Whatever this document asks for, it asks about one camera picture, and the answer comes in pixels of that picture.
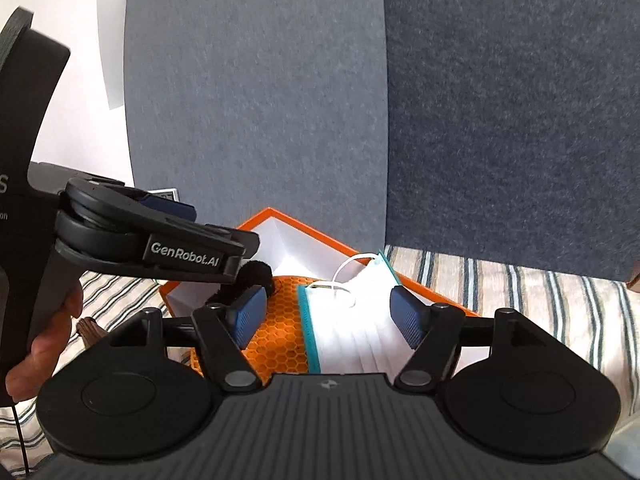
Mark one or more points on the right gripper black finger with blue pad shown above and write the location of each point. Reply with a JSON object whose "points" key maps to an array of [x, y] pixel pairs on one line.
{"points": [[223, 333], [186, 251], [432, 332], [117, 208]]}

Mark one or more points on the white teal face mask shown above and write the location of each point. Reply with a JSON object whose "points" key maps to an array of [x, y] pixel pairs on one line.
{"points": [[346, 322]]}

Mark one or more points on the person's left hand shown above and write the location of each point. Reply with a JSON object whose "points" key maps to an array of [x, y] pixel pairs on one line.
{"points": [[24, 381]]}

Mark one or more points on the small digital clock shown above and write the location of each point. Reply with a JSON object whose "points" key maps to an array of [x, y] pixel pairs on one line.
{"points": [[167, 194]]}

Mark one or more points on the orange honeycomb mesh cloth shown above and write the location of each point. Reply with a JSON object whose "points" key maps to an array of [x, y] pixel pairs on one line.
{"points": [[278, 345]]}

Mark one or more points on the black fuzzy item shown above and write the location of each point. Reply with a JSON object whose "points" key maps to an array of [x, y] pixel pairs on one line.
{"points": [[253, 273]]}

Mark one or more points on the striped bed cover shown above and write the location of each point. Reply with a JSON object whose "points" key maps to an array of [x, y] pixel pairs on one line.
{"points": [[598, 319]]}

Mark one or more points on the orange cardboard box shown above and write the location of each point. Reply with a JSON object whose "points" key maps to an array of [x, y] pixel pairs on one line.
{"points": [[290, 247]]}

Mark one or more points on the light grey wall panel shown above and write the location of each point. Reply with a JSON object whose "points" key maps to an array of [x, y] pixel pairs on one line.
{"points": [[246, 104]]}

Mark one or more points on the dark grey wall panel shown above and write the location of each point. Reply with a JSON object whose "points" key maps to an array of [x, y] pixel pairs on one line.
{"points": [[514, 131]]}

